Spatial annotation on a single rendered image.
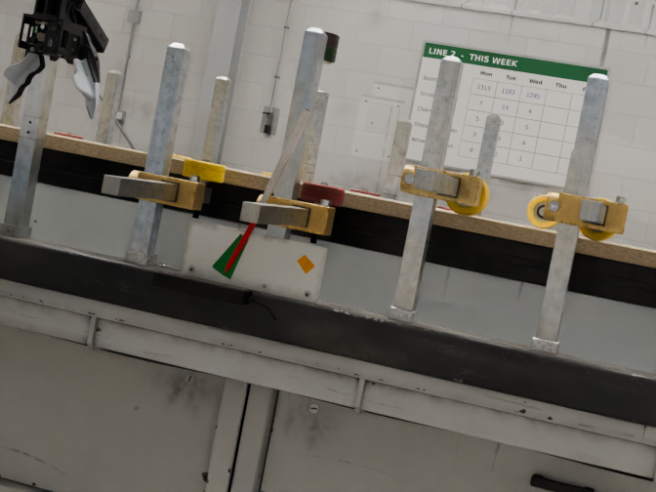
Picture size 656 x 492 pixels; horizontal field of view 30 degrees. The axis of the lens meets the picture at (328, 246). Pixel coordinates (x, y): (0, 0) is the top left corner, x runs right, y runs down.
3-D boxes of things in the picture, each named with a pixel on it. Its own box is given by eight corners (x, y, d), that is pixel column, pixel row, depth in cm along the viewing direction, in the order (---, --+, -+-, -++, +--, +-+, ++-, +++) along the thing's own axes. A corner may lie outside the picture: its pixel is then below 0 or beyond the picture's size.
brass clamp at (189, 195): (190, 210, 220) (195, 182, 220) (122, 195, 223) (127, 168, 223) (202, 211, 226) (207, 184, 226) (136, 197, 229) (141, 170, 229)
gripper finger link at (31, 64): (-20, 85, 187) (19, 42, 185) (2, 91, 193) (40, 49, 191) (-8, 100, 187) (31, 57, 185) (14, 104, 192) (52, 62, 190)
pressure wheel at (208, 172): (223, 224, 237) (233, 165, 236) (186, 218, 232) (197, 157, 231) (203, 218, 243) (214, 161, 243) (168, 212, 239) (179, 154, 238)
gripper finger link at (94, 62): (77, 91, 187) (57, 41, 188) (83, 93, 189) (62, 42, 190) (102, 77, 186) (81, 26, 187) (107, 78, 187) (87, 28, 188)
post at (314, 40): (273, 295, 218) (324, 28, 215) (255, 291, 219) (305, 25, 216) (278, 295, 221) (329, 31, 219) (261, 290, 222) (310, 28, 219)
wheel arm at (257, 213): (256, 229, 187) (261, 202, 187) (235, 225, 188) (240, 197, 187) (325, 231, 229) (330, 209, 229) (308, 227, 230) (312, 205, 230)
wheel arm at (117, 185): (117, 201, 197) (122, 175, 197) (99, 197, 198) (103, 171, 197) (209, 208, 239) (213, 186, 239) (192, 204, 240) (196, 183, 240)
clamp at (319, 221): (324, 235, 215) (329, 207, 214) (252, 221, 218) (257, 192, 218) (331, 235, 220) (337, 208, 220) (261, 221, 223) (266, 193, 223)
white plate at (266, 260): (316, 304, 215) (327, 247, 214) (180, 273, 221) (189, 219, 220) (316, 303, 215) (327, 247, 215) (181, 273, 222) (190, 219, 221)
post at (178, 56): (138, 304, 224) (185, 44, 222) (120, 300, 225) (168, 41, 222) (144, 303, 227) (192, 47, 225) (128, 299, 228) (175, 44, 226)
